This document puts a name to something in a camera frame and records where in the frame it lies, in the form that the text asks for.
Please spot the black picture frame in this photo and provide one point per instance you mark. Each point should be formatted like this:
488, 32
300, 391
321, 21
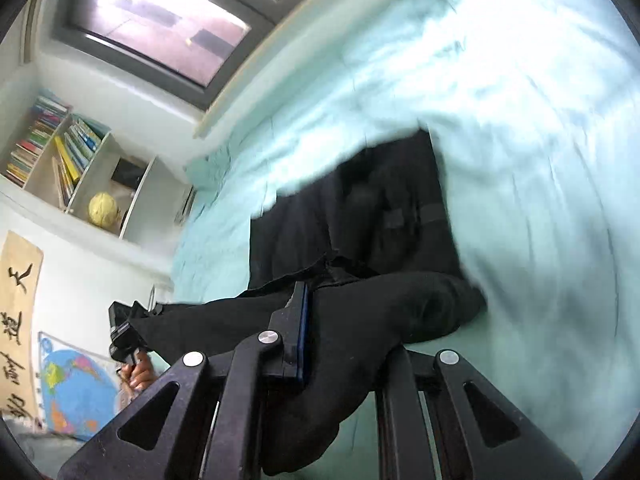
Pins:
129, 172

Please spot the white bookshelf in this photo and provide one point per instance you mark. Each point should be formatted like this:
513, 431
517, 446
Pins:
135, 210

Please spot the wooden window sill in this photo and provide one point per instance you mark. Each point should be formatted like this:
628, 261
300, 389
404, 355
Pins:
300, 50

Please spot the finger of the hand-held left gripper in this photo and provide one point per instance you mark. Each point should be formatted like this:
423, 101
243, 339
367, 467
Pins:
120, 312

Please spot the calligraphy scroll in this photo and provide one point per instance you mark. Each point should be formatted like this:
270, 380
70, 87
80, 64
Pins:
20, 310

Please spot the yellow globe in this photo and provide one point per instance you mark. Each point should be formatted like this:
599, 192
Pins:
104, 210

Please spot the teal quilt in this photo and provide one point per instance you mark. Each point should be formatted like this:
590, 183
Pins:
525, 160

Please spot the round world map poster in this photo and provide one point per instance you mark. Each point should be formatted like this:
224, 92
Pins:
70, 390

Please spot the black hooded jacket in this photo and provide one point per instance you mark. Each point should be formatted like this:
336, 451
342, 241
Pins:
360, 310

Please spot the grey framed window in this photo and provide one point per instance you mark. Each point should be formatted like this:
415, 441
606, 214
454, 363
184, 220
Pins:
160, 20

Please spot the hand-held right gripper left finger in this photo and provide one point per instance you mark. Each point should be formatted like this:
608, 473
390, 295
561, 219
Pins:
302, 340

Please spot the row of colourful books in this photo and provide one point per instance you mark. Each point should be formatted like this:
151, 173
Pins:
45, 145

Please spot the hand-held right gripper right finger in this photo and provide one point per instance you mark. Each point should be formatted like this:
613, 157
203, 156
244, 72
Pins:
450, 410

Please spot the person's left hand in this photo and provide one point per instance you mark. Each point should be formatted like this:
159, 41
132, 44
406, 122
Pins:
142, 375

